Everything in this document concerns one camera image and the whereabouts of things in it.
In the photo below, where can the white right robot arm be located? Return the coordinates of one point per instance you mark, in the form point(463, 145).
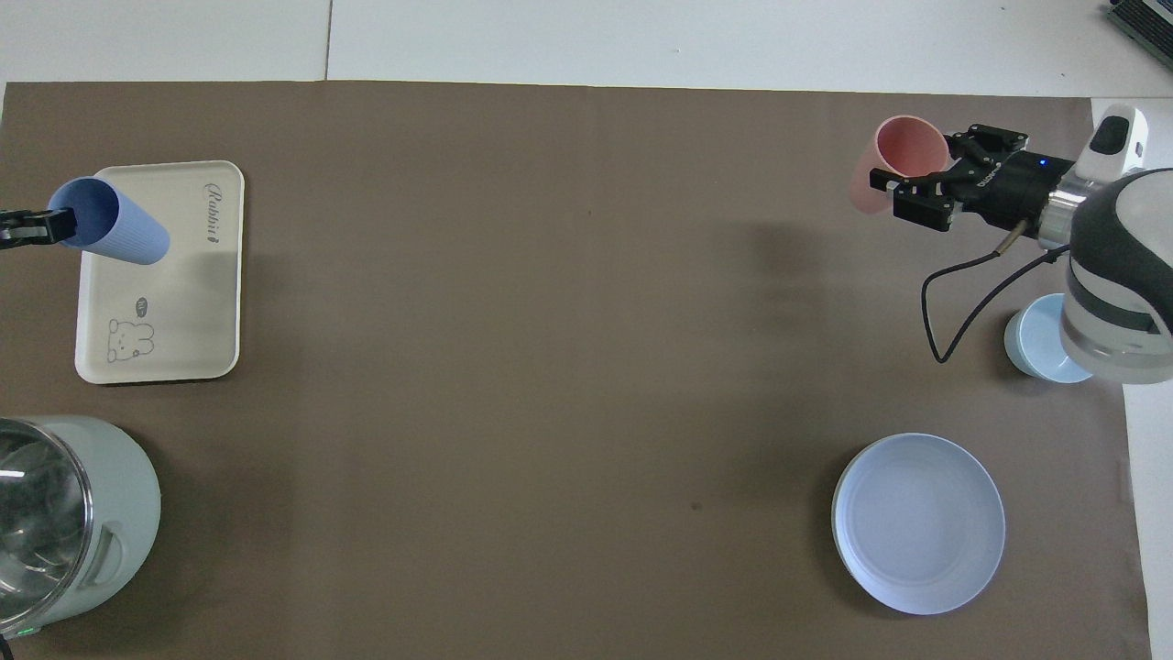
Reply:
point(1118, 266)

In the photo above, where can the pale green electric pot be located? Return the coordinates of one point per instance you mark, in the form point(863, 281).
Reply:
point(110, 513)

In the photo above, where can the blue round plate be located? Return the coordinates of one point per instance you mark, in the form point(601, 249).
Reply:
point(916, 522)

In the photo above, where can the brown table mat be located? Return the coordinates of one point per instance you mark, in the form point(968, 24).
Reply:
point(550, 412)

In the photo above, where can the dark grey ribbed device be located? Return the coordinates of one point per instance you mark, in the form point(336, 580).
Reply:
point(1150, 23)

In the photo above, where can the cream tray with bear print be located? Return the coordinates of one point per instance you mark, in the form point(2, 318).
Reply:
point(183, 321)

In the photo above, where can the pink cup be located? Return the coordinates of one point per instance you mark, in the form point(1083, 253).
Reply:
point(903, 151)

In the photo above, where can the light blue small cup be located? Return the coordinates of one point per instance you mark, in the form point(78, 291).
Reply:
point(1035, 344)

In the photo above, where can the blue ribbed cup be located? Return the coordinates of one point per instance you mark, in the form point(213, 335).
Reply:
point(110, 225)

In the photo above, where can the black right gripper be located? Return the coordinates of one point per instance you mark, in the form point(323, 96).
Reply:
point(1013, 188)

